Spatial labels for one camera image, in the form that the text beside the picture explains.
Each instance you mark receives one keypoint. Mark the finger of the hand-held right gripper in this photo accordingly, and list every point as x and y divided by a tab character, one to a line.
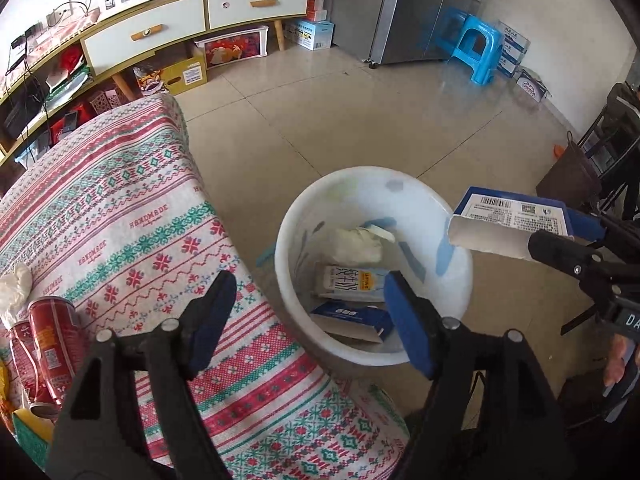
587	225
570	255

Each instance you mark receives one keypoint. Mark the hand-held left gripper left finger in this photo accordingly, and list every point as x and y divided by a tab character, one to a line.
212	330

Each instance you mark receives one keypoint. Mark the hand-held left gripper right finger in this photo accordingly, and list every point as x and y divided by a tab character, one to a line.
407	325

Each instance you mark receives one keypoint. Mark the small blue paper box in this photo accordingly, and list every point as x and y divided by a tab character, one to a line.
350	317

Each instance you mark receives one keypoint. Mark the blue and white carton box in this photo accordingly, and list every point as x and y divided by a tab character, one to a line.
505	220

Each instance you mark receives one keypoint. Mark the white milk carton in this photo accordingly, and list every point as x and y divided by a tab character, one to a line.
345	280

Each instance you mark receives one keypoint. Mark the white tissue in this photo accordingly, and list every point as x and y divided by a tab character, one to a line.
15	292
355	245

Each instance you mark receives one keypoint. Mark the white plastic bucket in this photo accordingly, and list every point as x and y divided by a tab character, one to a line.
350	195

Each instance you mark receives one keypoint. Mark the person's right hand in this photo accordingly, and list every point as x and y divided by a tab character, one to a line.
617	360

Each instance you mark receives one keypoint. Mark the brown paper bag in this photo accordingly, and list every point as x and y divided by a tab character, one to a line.
570	175

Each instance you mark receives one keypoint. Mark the black chair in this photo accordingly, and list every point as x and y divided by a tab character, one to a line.
612	150

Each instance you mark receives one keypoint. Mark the open white cardboard box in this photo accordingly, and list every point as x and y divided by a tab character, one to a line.
532	85

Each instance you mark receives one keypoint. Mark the patterned red green tablecloth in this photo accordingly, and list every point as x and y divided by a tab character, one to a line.
130	200

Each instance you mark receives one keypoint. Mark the red soda can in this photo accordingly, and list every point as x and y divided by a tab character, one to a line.
22	360
55	345

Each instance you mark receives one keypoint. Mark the white blue cardboard box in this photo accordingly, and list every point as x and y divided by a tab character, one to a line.
515	47

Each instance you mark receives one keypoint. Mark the yellow green packet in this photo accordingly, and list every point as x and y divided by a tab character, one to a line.
32	432

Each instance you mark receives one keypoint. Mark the blue plastic stool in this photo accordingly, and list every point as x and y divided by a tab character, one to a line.
480	40

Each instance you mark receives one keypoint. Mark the yellow cardboard box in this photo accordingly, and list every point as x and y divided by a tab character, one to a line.
185	77

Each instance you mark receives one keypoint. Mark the colourful snack bag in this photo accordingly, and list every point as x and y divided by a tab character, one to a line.
150	80

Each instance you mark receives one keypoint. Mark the clear storage box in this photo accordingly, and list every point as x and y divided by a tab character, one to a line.
232	47

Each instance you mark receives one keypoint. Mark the silver refrigerator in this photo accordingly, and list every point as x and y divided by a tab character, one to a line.
405	5

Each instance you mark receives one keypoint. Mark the black device on shelf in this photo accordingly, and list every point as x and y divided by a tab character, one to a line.
22	115

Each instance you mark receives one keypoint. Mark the wide white cabinet drawer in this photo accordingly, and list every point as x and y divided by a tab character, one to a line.
145	35

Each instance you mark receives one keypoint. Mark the white blue appliance box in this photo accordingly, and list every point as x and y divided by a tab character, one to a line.
310	35

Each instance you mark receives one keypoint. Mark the wooden tv cabinet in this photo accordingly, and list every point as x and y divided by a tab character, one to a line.
65	35

